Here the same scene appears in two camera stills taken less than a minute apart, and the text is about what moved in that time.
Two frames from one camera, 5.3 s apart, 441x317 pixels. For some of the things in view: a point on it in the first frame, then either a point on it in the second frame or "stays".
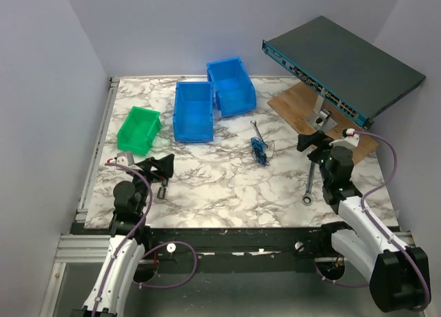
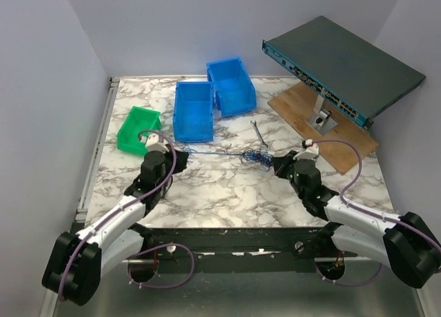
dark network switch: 342,70 stays
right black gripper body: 322,151 → 286,169
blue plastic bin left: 193,113 stays
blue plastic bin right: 235,93 stays
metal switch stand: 320,119 stays
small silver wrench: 258,131 stays
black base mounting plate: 224,244 stays
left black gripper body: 160,171 → 169,158
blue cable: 258,146 → 248,155
